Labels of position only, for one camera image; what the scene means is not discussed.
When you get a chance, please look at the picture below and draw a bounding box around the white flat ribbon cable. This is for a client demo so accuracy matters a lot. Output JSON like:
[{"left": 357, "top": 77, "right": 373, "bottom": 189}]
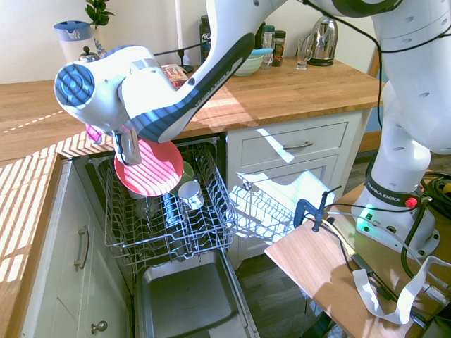
[{"left": 352, "top": 255, "right": 451, "bottom": 325}]

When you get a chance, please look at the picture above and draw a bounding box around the metal cabinet bar handle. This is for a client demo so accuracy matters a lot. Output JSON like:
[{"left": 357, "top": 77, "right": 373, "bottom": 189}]
[{"left": 73, "top": 225, "right": 90, "bottom": 270}]

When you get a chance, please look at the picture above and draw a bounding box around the grey wire dishwasher rack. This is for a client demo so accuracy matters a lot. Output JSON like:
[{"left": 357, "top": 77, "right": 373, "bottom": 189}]
[{"left": 103, "top": 139, "right": 237, "bottom": 276}]

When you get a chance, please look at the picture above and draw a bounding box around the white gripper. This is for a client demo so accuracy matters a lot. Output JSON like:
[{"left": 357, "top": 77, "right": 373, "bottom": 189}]
[{"left": 118, "top": 127, "right": 143, "bottom": 168}]

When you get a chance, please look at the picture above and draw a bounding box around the white water jug blue lid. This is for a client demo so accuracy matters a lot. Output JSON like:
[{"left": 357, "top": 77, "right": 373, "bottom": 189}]
[{"left": 53, "top": 20, "right": 94, "bottom": 65}]

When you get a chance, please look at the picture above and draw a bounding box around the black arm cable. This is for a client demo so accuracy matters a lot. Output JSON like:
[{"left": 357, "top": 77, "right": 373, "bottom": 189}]
[{"left": 112, "top": 0, "right": 451, "bottom": 163}]

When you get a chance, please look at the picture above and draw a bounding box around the black Vega Sport tub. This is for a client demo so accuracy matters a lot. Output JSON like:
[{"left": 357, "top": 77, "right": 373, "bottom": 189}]
[{"left": 199, "top": 14, "right": 213, "bottom": 65}]

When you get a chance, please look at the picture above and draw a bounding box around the dark jar green label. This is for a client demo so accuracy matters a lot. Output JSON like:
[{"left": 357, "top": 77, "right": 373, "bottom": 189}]
[{"left": 272, "top": 30, "right": 288, "bottom": 68}]

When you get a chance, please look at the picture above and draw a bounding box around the stainless steel kettle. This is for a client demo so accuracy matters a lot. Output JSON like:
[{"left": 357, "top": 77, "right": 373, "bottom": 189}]
[{"left": 307, "top": 15, "right": 340, "bottom": 68}]

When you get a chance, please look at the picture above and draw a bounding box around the glass french press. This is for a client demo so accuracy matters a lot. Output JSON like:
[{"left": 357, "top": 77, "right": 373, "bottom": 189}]
[{"left": 78, "top": 46, "right": 100, "bottom": 63}]

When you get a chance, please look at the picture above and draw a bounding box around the black candle holder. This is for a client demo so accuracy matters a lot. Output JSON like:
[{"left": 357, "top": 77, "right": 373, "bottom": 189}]
[{"left": 176, "top": 49, "right": 195, "bottom": 74}]

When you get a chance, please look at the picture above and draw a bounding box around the metal drawer handle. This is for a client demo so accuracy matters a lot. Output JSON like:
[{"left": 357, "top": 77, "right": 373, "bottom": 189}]
[{"left": 283, "top": 140, "right": 314, "bottom": 152}]

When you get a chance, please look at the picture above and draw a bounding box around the teal ribbed bowl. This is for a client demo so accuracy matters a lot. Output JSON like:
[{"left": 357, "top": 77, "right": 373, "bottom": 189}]
[{"left": 168, "top": 160, "right": 195, "bottom": 197}]

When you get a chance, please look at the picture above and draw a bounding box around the grey round cable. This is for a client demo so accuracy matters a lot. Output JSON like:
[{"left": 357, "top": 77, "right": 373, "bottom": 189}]
[{"left": 327, "top": 210, "right": 429, "bottom": 267}]

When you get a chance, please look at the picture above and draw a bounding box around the clear drinking glass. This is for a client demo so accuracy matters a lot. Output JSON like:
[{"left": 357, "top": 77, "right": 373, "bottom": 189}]
[{"left": 133, "top": 196, "right": 162, "bottom": 220}]

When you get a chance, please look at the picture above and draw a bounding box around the white drawer cabinet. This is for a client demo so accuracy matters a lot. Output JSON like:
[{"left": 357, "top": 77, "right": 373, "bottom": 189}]
[{"left": 224, "top": 108, "right": 373, "bottom": 270}]

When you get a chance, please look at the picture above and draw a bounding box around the clear bottle green lid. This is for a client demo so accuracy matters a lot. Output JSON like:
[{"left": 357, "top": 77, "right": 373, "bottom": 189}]
[{"left": 261, "top": 24, "right": 276, "bottom": 70}]

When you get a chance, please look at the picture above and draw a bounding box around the black adapter with cable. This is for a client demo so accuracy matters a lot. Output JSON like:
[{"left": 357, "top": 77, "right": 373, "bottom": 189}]
[{"left": 327, "top": 217, "right": 400, "bottom": 301}]

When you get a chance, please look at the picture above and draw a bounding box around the clear glass handled cup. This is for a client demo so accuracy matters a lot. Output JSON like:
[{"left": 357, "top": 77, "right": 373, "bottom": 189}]
[{"left": 295, "top": 35, "right": 315, "bottom": 71}]

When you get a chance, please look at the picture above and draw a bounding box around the white corner cabinet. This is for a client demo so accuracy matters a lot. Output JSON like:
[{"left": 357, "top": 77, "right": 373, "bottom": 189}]
[{"left": 20, "top": 157, "right": 132, "bottom": 338}]

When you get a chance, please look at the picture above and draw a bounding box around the black cable bundle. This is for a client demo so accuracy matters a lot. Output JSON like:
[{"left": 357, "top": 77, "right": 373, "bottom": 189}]
[{"left": 418, "top": 171, "right": 451, "bottom": 216}]

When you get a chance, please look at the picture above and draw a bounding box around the small white cup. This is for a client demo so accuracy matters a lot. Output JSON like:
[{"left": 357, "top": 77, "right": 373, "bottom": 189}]
[{"left": 177, "top": 179, "right": 206, "bottom": 211}]

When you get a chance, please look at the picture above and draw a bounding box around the blue screw clamp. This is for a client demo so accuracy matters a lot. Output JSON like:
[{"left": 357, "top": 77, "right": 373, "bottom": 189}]
[{"left": 293, "top": 184, "right": 343, "bottom": 233}]

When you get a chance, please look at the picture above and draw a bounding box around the pink plastic plate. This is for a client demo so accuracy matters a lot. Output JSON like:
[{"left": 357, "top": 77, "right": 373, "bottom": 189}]
[{"left": 113, "top": 138, "right": 185, "bottom": 199}]

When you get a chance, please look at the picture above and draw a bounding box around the green leafy plant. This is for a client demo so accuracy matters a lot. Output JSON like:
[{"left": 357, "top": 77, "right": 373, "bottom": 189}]
[{"left": 85, "top": 0, "right": 116, "bottom": 30}]

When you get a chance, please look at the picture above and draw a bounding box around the white tall candle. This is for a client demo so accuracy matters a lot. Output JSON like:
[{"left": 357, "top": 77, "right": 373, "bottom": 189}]
[{"left": 174, "top": 0, "right": 185, "bottom": 51}]

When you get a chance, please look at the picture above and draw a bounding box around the grey dishwasher door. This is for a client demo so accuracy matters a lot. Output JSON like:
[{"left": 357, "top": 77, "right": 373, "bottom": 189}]
[{"left": 132, "top": 246, "right": 262, "bottom": 338}]

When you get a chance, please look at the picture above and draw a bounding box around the black tumbler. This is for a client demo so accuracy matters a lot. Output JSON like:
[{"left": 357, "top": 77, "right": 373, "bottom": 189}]
[{"left": 161, "top": 192, "right": 183, "bottom": 227}]

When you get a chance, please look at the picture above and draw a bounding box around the pale green ceramic bowl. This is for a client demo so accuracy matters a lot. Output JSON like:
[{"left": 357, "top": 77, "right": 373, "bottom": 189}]
[{"left": 232, "top": 52, "right": 265, "bottom": 78}]

